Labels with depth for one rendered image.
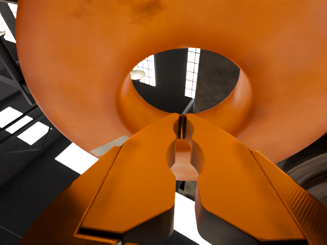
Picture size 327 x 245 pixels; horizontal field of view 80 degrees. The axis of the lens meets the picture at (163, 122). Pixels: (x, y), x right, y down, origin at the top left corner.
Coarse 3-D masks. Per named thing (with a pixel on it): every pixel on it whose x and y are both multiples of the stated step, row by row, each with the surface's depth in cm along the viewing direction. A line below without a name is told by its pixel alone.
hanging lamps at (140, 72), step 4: (0, 32) 963; (4, 32) 962; (0, 36) 937; (132, 72) 676; (136, 72) 680; (140, 72) 678; (144, 72) 669; (132, 76) 673; (136, 76) 660; (140, 76) 677; (144, 76) 649; (136, 80) 651; (4, 228) 416; (12, 232) 436
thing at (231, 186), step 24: (192, 120) 11; (192, 144) 9; (216, 144) 9; (240, 144) 9; (216, 168) 8; (240, 168) 8; (216, 192) 7; (240, 192) 7; (264, 192) 7; (216, 216) 6; (240, 216) 6; (264, 216) 6; (288, 216) 6; (216, 240) 6; (240, 240) 6; (264, 240) 5; (288, 240) 5
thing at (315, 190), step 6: (324, 174) 32; (312, 180) 34; (318, 180) 33; (324, 180) 31; (306, 186) 35; (312, 186) 33; (318, 186) 32; (324, 186) 32; (312, 192) 34; (318, 192) 33; (324, 192) 33; (318, 198) 34; (324, 198) 33; (324, 204) 33
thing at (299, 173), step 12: (312, 144) 35; (324, 144) 33; (300, 156) 37; (312, 156) 32; (324, 156) 30; (288, 168) 36; (300, 168) 34; (312, 168) 33; (324, 168) 32; (300, 180) 36
